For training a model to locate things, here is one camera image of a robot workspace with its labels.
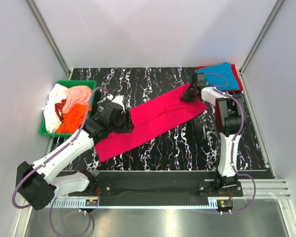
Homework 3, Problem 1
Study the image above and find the magenta t shirt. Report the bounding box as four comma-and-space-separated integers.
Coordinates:
95, 83, 207, 162

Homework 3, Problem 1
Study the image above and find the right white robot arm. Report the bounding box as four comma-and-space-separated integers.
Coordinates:
181, 73, 245, 196

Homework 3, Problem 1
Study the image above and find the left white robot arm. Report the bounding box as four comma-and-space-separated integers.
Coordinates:
13, 96, 134, 210

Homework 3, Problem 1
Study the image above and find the light pink t shirt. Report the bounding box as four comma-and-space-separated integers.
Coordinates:
63, 85, 92, 114

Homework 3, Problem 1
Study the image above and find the orange t shirt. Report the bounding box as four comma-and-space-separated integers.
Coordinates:
56, 104, 87, 133

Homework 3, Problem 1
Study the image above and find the green plastic bin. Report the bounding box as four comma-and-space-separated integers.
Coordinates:
39, 80, 97, 137

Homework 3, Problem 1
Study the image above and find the folded red t shirt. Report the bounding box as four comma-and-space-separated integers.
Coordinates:
196, 63, 244, 93

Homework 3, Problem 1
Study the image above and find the dark red patterned garment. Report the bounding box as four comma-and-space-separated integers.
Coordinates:
55, 99, 67, 122

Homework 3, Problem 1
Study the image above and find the white t shirt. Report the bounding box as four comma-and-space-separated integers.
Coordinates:
42, 84, 68, 133

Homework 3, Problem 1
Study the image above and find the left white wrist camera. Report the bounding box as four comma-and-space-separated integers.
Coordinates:
107, 95, 125, 111

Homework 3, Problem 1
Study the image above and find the aluminium frame rail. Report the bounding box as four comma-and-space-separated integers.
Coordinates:
23, 179, 292, 198

